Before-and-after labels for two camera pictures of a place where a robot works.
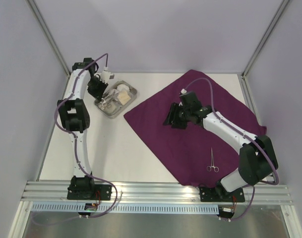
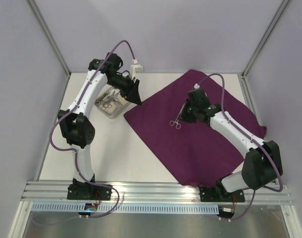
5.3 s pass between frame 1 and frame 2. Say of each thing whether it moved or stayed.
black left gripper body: moved
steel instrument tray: stayed
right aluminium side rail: stayed
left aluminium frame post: stayed
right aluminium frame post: stayed
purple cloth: stayed
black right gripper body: moved
